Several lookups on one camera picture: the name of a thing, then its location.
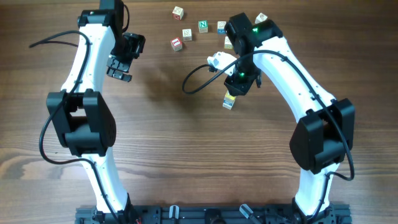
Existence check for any green N block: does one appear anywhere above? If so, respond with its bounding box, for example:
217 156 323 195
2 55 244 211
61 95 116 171
198 20 208 33

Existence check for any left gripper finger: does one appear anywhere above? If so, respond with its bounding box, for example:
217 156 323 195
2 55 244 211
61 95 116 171
106 68 132 82
107 55 132 73

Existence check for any white picture block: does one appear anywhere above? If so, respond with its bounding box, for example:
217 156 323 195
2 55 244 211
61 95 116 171
182 29 192 42

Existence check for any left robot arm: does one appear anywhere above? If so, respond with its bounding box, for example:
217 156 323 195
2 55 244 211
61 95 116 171
39 1 146 223

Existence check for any far right picture block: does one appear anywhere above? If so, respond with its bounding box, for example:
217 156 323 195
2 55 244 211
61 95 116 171
255 12 268 24

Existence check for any yellow green picture block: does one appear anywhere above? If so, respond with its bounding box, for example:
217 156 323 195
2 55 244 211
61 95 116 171
224 37 233 49

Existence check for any red I block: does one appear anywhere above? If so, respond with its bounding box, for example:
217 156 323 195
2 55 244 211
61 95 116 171
170 37 183 52

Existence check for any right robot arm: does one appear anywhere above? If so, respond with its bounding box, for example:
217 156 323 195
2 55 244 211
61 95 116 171
224 12 355 223

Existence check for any red six block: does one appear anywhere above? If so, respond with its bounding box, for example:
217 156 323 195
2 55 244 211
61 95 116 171
172 6 184 21

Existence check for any blue sided picture block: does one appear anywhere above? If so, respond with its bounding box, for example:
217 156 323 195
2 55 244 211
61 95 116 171
217 21 226 34

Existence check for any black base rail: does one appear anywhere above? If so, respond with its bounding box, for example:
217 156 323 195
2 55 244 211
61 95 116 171
75 204 353 224

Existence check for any yellow top block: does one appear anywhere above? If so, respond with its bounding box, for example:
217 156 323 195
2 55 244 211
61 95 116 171
224 91 236 103

